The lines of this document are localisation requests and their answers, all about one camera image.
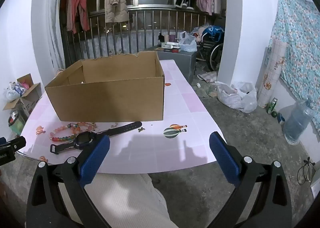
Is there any red hanging coat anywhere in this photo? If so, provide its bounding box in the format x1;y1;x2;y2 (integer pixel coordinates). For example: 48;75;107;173
67;0;90;34

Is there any multicolour bead bracelet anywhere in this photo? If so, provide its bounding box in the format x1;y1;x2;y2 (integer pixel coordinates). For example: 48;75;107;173
49;123;82;143

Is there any metal balcony railing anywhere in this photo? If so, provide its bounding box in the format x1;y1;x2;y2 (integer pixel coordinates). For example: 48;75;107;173
62;6;219;65

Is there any brown cardboard box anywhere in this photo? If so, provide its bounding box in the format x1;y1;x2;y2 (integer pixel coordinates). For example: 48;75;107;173
45;51;165;122

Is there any white plastic bag on cabinet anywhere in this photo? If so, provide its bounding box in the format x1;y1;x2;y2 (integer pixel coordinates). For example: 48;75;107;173
178;31;197;52

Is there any floral blue hanging cloth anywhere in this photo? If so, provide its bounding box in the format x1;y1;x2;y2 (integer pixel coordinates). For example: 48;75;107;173
265;0;319;131

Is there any rolled floral mat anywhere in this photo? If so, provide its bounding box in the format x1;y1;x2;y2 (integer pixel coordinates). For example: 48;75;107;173
257;39;287;108

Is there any person lap in white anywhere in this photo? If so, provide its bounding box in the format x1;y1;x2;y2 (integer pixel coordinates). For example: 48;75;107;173
58;173;180;228

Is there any green can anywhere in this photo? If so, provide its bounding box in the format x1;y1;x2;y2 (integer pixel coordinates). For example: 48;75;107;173
266;98;278;114

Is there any small cardboard box with items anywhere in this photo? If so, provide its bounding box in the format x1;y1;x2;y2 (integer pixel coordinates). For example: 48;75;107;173
1;73;42;119

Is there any grey cabinet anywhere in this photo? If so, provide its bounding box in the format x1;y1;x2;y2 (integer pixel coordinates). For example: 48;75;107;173
145;46;197;84

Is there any white plastic bag on floor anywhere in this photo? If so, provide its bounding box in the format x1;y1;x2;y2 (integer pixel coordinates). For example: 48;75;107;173
215;81;257;113

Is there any clear water jug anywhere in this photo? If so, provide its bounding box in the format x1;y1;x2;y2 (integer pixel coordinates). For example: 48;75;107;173
283;98;315;145

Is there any black smart watch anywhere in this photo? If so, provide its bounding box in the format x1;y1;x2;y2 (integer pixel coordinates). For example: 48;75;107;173
50;121;142;155

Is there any wheelchair with clothes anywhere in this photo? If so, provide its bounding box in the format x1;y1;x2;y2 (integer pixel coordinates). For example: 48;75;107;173
191;25;225;71

